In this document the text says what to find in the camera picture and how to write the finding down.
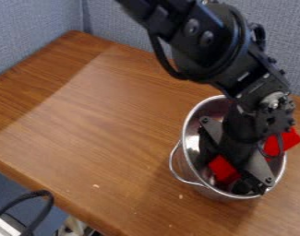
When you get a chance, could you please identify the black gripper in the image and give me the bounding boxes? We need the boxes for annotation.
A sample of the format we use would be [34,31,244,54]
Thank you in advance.
[195,105,277,195]

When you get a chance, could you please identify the red rectangular block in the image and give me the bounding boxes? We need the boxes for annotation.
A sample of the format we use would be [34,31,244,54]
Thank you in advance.
[208,128,300,184]

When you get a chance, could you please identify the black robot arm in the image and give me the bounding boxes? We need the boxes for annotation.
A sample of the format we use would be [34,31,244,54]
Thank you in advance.
[117,0,295,194]

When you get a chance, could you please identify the stainless steel pot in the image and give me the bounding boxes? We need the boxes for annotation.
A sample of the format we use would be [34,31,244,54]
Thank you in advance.
[169,95,288,201]

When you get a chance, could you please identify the white object under table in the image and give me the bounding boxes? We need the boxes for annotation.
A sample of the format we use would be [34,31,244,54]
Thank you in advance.
[54,216,102,236]

